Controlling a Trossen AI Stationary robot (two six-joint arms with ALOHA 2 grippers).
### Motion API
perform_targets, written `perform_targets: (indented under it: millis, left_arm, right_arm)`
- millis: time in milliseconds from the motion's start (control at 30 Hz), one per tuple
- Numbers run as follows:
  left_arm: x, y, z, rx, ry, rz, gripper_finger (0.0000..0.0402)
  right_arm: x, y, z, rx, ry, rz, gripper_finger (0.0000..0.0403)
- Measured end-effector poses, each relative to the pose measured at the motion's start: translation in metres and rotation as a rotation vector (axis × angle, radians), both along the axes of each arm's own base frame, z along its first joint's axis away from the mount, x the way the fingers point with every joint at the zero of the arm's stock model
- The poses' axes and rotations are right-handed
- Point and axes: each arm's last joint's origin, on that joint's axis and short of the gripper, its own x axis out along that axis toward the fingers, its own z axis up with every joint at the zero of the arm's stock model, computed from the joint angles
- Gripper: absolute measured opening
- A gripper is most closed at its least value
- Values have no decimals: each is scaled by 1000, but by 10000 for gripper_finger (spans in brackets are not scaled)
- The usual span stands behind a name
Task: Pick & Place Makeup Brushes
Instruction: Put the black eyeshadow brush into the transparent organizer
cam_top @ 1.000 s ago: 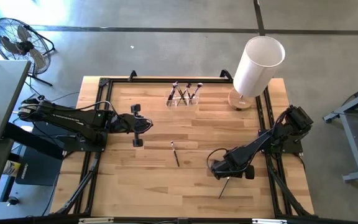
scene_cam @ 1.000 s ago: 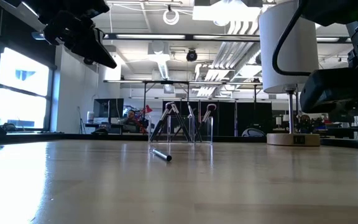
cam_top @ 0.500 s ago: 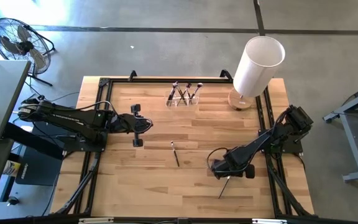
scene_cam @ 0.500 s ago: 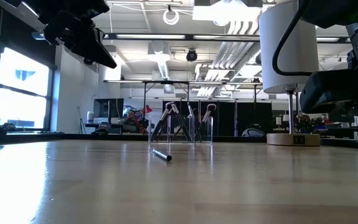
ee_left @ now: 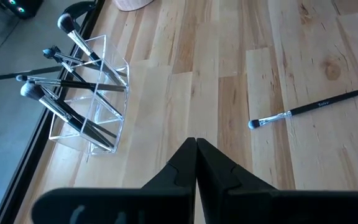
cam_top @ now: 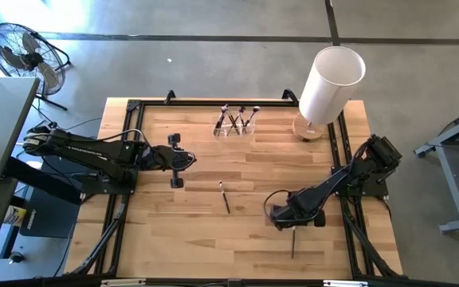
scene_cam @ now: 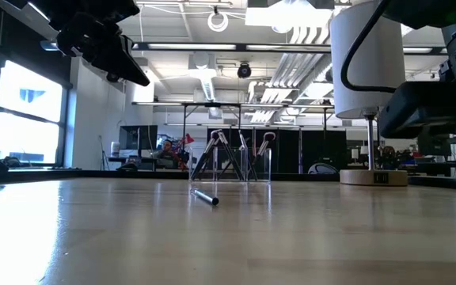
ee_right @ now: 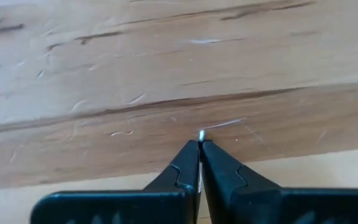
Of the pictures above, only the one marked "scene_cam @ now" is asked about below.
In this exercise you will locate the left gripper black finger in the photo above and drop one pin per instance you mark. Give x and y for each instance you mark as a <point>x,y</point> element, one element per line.
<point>111,65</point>
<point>131,59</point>

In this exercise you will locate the white shade table lamp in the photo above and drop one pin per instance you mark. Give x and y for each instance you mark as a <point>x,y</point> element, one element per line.
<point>374,59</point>

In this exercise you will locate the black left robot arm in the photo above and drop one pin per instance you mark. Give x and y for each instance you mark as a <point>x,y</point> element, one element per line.
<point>85,8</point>

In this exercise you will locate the black metal frame rack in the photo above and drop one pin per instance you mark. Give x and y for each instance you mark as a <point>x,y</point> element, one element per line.
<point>212,104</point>

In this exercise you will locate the dark background desk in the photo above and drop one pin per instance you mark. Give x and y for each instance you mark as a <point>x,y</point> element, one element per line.
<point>438,167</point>

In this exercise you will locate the clear acrylic brush organizer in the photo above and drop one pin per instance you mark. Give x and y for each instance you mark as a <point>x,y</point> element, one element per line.
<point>269,166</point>

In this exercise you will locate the dark computer monitor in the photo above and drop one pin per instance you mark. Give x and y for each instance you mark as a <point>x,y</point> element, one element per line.
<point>434,148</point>
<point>139,136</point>

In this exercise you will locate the black ceiling dome camera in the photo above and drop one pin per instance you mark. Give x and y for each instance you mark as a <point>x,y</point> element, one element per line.
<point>113,78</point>
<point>244,70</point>

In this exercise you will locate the ceiling light strip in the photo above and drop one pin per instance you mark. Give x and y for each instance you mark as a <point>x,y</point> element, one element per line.
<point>414,50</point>
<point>283,47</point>
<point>192,46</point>

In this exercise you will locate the white ceiling air duct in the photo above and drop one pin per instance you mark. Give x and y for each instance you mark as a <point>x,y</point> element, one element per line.
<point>202,75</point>

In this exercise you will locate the white dome-shaped object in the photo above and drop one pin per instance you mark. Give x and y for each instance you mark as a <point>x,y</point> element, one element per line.
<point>323,169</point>

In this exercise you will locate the large glass window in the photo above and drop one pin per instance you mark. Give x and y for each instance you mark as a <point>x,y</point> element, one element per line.
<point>26,126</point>

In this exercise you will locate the black partition panels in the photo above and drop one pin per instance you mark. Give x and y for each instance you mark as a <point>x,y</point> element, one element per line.
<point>315,150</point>

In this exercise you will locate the person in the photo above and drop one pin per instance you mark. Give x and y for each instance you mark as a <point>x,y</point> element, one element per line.
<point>167,146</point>

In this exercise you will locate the grey marker centre table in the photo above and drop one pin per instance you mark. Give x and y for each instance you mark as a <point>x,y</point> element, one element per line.
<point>205,196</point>

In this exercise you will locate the white cylinder container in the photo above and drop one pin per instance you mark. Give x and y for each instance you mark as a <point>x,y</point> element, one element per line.
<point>115,148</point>

